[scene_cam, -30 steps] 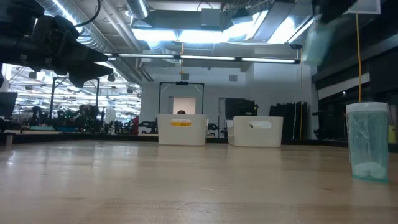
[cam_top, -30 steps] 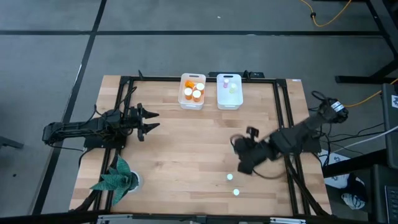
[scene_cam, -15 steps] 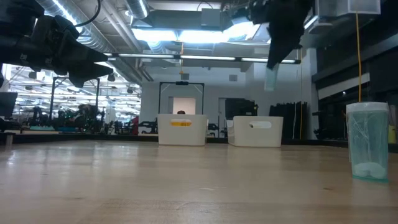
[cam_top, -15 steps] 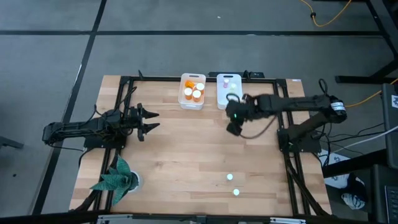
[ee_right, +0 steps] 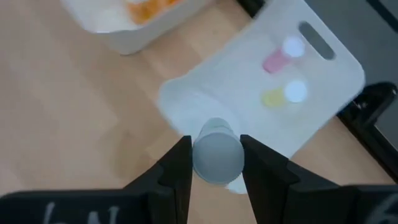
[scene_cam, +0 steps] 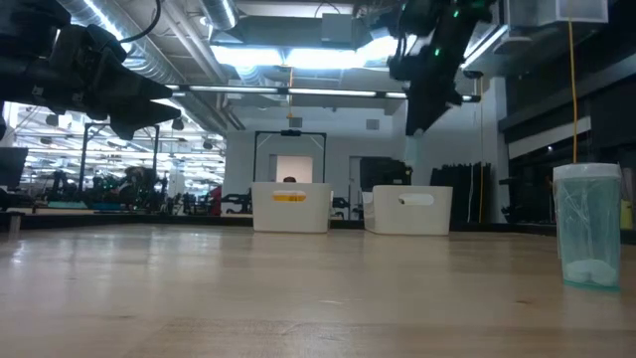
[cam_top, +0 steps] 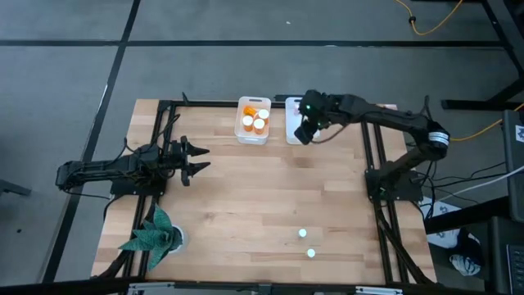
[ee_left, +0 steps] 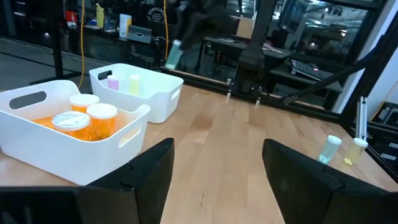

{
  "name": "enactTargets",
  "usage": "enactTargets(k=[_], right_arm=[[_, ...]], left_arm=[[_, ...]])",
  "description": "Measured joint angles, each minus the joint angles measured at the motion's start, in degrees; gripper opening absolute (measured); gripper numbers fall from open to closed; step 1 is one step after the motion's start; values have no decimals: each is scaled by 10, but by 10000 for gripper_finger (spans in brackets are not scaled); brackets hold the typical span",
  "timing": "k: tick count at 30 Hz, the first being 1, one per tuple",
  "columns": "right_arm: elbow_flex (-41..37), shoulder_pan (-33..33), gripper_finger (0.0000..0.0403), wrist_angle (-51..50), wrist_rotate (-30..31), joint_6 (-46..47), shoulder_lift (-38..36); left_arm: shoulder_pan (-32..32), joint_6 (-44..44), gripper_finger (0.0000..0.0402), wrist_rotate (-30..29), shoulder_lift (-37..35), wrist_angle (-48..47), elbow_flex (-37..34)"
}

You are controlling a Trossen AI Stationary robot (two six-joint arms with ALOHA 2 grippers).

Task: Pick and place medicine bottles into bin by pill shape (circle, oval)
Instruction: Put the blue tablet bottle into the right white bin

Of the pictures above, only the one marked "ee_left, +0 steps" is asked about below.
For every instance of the yellow-green pill bottle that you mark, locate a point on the yellow-green pill bottle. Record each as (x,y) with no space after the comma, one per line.
(134,87)

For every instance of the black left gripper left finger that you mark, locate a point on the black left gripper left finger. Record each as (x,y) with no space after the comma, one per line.
(152,180)

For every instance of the white camera bracket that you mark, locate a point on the white camera bracket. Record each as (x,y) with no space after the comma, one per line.
(362,118)

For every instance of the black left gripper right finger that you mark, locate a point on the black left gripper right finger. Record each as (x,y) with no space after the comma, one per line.
(292,186)

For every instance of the black equipment box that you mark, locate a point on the black equipment box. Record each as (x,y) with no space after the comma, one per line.
(387,113)

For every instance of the black table frame rail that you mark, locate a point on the black table frame rail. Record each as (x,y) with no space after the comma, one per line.
(205,83)

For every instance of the white plastic bin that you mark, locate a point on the white plastic bin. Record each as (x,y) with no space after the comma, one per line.
(62,161)
(161,105)

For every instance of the red object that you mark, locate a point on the red object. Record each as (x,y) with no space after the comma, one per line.
(71,17)

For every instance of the yellow pill bottle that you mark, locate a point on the yellow pill bottle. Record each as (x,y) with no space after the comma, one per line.
(354,152)

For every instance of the orange pill bottle crinkled lid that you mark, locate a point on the orange pill bottle crinkled lid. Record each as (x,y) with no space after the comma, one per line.
(71,121)

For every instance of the black keyboard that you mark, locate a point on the black keyboard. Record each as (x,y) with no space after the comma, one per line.
(304,70)

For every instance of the orange pill bottle white lid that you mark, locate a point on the orange pill bottle white lid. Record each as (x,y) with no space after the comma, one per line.
(102,124)
(84,100)

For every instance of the black desk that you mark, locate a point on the black desk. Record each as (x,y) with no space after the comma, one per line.
(276,53)

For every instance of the pink pill bottle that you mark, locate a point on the pink pill bottle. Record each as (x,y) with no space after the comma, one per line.
(112,84)

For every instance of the pale mint pill bottle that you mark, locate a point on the pale mint pill bottle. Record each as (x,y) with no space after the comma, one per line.
(329,151)

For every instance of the white and yellow carton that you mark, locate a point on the white and yellow carton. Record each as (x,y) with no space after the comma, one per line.
(124,26)

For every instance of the dark monitor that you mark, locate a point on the dark monitor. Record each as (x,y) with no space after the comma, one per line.
(292,18)

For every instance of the yellow-green spray bottle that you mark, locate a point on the yellow-green spray bottle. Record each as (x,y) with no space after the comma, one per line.
(100,17)

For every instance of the black frame post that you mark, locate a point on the black frame post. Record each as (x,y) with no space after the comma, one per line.
(57,46)
(373,68)

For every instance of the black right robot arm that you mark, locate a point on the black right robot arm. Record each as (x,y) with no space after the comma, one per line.
(253,56)

